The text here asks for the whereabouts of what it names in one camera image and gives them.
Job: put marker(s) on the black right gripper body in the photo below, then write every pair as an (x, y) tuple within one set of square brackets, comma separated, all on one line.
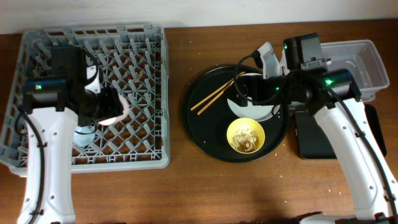
[(267, 89)]

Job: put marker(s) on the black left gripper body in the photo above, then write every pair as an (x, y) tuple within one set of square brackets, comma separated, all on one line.
[(104, 105)]

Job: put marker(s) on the wooden chopstick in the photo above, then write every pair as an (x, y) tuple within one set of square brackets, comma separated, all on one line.
[(208, 95), (213, 97)]

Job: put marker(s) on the grey round plate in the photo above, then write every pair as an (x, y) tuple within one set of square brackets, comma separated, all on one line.
[(258, 113)]

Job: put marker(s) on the light blue plastic cup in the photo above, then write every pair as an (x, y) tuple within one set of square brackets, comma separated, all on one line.
[(84, 136)]

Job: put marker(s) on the yellow bowl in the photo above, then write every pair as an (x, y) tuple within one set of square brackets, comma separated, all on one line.
[(246, 123)]

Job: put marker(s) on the pink plastic cup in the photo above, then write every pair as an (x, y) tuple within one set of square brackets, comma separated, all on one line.
[(114, 120)]

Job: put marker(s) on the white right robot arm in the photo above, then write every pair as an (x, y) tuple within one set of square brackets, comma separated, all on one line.
[(333, 98)]

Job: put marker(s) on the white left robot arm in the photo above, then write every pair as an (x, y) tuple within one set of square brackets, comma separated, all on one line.
[(53, 107)]

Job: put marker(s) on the grey dishwasher rack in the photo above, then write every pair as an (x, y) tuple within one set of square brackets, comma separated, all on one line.
[(134, 60)]

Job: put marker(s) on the black rectangular bin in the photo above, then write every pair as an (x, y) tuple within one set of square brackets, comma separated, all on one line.
[(312, 141)]

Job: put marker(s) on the clear plastic bin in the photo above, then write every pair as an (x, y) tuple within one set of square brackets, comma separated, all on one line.
[(362, 59)]

